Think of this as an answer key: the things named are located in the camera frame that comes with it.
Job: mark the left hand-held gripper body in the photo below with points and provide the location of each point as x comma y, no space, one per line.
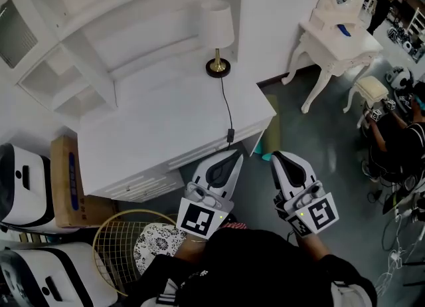
199,219

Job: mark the white table top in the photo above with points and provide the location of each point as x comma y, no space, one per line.
159,116

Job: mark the white table lamp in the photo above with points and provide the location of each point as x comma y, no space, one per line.
217,26

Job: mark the red checkered cloth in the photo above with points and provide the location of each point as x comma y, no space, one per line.
234,225

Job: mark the person's left forearm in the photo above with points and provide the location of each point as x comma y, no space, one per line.
189,250

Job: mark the brown cardboard box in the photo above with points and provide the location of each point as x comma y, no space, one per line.
61,182

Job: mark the white black robot head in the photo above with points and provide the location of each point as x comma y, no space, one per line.
400,78

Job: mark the white and black appliance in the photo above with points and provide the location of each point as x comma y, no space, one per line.
40,272
30,192

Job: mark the person's right forearm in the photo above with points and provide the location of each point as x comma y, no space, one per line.
313,247

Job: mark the small blue item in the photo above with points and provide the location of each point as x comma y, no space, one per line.
344,30

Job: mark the grey metal equipment frame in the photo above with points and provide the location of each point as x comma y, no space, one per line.
403,206

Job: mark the white cushioned stool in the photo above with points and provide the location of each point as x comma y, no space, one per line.
372,88

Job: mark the white ornate dressing table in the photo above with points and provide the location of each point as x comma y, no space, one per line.
335,46

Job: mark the person's black shirt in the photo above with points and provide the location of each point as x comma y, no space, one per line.
259,266

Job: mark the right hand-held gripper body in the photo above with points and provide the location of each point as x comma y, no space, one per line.
320,214

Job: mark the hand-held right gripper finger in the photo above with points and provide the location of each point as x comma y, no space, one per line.
279,182
309,177

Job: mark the black white floral cushion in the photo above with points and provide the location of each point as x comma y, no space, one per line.
156,246

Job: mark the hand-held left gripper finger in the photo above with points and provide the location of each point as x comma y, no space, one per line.
233,181
201,174

